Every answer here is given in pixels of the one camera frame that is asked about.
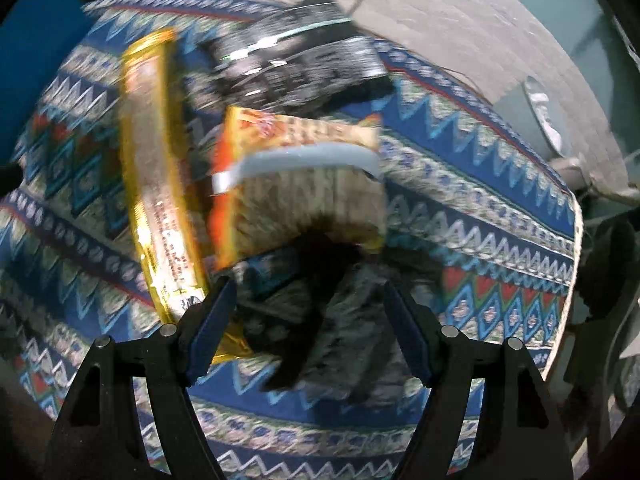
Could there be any long gold biscuit pack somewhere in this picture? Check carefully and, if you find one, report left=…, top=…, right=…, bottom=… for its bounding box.
left=118, top=28, right=256, bottom=366

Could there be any blue cardboard box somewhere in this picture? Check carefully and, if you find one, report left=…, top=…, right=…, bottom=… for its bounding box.
left=1, top=0, right=93, bottom=164

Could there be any orange striped snack bag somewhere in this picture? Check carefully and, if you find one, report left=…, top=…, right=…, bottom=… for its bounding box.
left=208, top=106, right=386, bottom=270

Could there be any pale blue waste bin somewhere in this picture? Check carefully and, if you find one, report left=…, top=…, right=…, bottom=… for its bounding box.
left=494, top=76, right=572, bottom=160

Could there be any black snack bag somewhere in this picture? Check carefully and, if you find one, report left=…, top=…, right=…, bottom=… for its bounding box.
left=200, top=0, right=393, bottom=115
left=232, top=235, right=444, bottom=406

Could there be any black office chair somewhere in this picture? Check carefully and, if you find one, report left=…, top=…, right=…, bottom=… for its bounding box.
left=561, top=208, right=639, bottom=462

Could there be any patterned blue tablecloth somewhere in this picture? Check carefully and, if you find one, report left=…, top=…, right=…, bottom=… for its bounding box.
left=1, top=0, right=582, bottom=479

